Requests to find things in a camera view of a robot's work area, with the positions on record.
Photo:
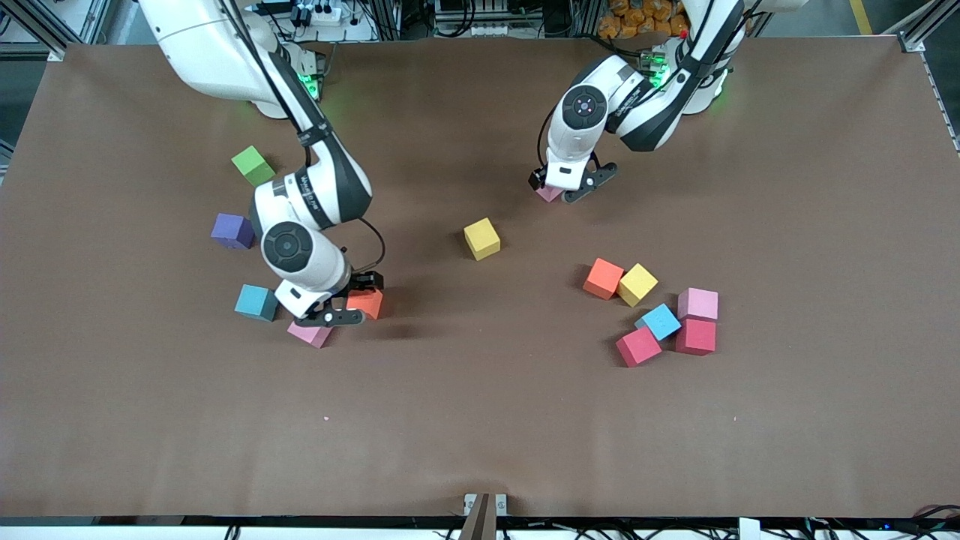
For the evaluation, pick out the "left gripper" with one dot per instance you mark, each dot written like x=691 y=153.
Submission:
x=537 y=179

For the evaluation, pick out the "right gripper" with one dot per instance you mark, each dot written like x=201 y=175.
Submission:
x=367 y=282

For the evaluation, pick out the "pink foam cube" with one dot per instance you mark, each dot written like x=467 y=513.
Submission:
x=697 y=304
x=313 y=335
x=550 y=195

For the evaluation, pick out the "orange foam cube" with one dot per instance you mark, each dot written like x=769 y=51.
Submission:
x=367 y=304
x=604 y=278

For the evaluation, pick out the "yellow foam cube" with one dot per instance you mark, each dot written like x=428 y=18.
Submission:
x=481 y=238
x=637 y=284

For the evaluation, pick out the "teal foam cube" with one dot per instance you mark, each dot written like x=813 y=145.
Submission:
x=256 y=302

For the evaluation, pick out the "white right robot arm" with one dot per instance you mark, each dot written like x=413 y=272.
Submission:
x=202 y=45

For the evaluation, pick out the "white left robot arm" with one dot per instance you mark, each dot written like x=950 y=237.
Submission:
x=600 y=82

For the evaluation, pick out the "purple foam cube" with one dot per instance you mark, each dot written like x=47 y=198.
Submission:
x=232 y=231

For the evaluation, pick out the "white power strip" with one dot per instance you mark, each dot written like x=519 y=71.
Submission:
x=489 y=30
x=324 y=13

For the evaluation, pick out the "green foam cube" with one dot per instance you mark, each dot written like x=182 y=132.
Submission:
x=253 y=166

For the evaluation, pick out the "light blue foam cube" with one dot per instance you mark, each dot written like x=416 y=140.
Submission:
x=659 y=322

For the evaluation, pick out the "pile of orange packets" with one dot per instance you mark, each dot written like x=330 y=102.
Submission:
x=637 y=19

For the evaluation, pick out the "red foam cube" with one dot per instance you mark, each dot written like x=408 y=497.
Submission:
x=695 y=337
x=638 y=346

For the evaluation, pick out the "metal bracket with brown post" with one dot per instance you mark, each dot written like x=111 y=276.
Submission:
x=485 y=514

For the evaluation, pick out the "aluminium frame profile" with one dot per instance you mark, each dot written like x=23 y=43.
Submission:
x=926 y=26
x=45 y=30

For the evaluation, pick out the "aluminium table edge rail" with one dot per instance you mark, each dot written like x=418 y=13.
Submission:
x=941 y=97

